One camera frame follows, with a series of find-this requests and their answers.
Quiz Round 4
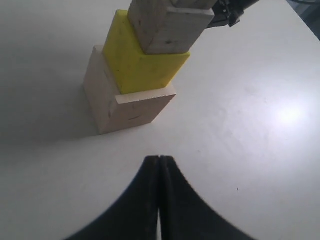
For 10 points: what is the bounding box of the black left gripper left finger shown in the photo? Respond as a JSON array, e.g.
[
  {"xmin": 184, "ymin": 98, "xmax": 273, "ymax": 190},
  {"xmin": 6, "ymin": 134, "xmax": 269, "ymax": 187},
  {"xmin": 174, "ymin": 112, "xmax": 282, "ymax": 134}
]
[{"xmin": 69, "ymin": 156, "xmax": 160, "ymax": 240}]

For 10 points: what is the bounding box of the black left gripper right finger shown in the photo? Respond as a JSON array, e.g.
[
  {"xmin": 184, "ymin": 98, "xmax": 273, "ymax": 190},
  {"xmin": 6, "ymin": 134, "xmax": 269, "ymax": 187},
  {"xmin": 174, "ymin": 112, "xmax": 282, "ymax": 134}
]
[{"xmin": 159, "ymin": 156, "xmax": 252, "ymax": 240}]

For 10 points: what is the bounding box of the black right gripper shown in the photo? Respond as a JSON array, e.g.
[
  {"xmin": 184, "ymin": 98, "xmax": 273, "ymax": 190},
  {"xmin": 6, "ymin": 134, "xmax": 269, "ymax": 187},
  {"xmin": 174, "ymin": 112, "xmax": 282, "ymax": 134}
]
[{"xmin": 207, "ymin": 0, "xmax": 258, "ymax": 29}]

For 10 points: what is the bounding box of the medium wooden cube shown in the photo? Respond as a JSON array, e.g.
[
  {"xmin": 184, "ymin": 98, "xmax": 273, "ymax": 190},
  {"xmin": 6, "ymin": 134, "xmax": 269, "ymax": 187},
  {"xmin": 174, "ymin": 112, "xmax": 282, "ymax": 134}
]
[{"xmin": 127, "ymin": 0, "xmax": 215, "ymax": 55}]

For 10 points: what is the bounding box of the large wooden cube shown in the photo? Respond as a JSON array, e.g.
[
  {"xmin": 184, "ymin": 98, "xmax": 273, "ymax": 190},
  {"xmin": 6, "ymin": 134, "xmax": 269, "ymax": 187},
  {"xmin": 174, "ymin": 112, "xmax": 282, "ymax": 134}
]
[{"xmin": 83, "ymin": 45, "xmax": 177, "ymax": 135}]

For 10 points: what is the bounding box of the yellow cube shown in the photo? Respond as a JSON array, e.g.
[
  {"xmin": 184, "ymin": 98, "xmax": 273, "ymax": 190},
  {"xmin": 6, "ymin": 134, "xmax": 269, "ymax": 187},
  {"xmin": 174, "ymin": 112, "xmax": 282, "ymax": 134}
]
[{"xmin": 102, "ymin": 9, "xmax": 191, "ymax": 95}]

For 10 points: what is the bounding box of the small wooden cube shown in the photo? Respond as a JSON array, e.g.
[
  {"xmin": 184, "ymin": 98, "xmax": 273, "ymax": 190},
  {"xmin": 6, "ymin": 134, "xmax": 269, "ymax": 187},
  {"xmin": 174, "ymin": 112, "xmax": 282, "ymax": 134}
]
[{"xmin": 171, "ymin": 0, "xmax": 218, "ymax": 10}]

